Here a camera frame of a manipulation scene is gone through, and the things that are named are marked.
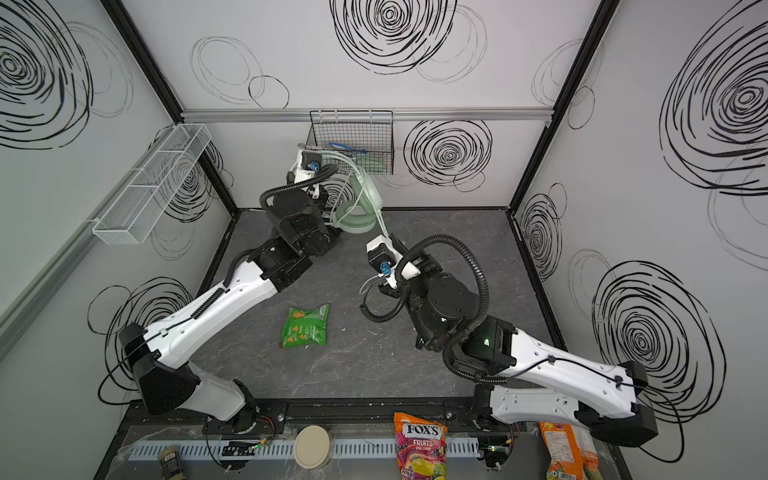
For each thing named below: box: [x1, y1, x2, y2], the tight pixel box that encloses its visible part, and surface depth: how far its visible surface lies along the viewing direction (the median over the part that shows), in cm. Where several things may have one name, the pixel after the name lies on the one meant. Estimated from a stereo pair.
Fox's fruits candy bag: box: [393, 412, 448, 480], surface depth 68 cm
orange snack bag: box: [539, 422, 602, 480], surface depth 68 cm
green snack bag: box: [280, 304, 330, 349], surface depth 86 cm
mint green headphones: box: [321, 150, 384, 234], surface depth 68 cm
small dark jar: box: [158, 445, 185, 480], surface depth 67 cm
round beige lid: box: [294, 425, 332, 470], surface depth 66 cm
